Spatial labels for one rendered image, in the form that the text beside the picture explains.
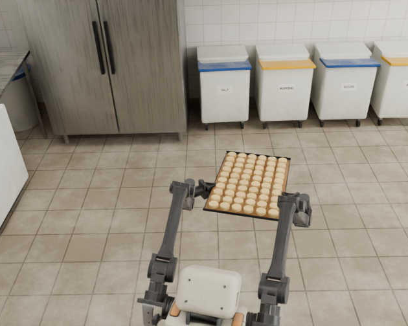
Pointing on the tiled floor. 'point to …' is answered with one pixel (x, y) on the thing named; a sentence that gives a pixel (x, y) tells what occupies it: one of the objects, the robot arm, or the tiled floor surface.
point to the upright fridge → (110, 65)
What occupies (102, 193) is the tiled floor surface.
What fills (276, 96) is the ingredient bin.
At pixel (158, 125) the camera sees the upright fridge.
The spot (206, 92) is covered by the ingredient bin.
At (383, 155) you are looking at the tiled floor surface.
